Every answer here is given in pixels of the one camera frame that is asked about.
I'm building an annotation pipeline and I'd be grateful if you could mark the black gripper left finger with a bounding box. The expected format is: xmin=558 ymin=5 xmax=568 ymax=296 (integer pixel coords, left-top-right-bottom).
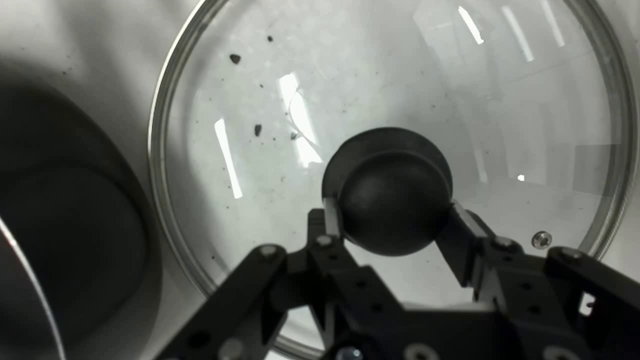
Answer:
xmin=156 ymin=207 xmax=403 ymax=360

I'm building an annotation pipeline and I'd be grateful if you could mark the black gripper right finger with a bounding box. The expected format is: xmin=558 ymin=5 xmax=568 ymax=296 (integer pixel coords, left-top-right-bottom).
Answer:
xmin=437 ymin=204 xmax=640 ymax=360

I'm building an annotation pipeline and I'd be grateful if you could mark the black cooking pot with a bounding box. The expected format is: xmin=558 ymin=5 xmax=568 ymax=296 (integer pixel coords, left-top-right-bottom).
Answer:
xmin=0 ymin=159 xmax=152 ymax=360

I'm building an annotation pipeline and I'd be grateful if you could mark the glass lid with black knob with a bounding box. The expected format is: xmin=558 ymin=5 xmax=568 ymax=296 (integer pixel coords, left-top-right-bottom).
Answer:
xmin=147 ymin=0 xmax=640 ymax=360

